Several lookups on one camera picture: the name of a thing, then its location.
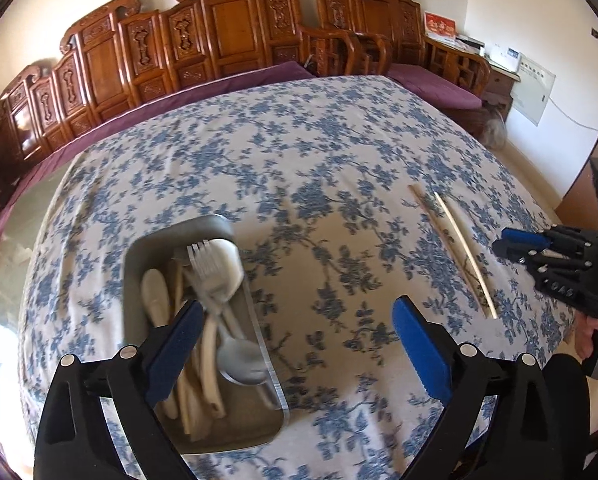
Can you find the metal fork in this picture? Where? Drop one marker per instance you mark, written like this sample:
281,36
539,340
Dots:
206,280

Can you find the metal spoon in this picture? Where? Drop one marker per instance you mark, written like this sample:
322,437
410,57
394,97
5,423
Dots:
241,360

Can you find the pale wooden chopstick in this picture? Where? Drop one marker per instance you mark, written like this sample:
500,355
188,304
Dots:
466,255

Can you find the metal tray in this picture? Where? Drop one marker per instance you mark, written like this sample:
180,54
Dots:
254,427

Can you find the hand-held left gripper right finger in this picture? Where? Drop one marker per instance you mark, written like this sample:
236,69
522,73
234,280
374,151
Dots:
421,350

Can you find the carved wooden armchair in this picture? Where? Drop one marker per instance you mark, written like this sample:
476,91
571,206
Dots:
374,10

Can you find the blue floral tablecloth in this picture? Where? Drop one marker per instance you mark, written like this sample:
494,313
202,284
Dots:
329,160

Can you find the wooden spoon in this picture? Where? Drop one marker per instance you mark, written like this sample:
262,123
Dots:
189,410

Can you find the short purple seat cushion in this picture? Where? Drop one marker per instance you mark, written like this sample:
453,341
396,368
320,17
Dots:
439,87

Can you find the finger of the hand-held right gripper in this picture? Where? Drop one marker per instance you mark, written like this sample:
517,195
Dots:
526,238
511,251

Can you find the long carved wooden sofa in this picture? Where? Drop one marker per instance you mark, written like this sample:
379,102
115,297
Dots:
229,25

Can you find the stack of papers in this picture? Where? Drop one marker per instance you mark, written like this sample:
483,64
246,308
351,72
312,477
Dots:
470,42

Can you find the white electrical panel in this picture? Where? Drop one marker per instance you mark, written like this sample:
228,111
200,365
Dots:
531,90

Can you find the white box device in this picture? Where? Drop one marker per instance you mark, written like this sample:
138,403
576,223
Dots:
503,57

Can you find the dark wooden chopstick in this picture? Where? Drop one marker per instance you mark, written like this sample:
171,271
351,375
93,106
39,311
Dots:
446,247

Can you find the clear plastic bag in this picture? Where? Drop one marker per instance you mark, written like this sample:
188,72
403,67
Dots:
494,127

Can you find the cream plastic spoon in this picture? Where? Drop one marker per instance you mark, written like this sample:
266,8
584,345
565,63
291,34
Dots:
155,295

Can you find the red box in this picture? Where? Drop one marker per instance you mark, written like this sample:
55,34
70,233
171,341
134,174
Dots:
440,25

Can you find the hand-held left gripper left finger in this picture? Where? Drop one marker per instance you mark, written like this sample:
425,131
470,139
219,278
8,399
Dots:
179,345

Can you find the person's right hand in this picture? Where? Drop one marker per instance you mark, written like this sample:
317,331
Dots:
585,337

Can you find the long purple seat cushion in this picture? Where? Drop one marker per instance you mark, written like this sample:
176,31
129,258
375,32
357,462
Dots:
129,120

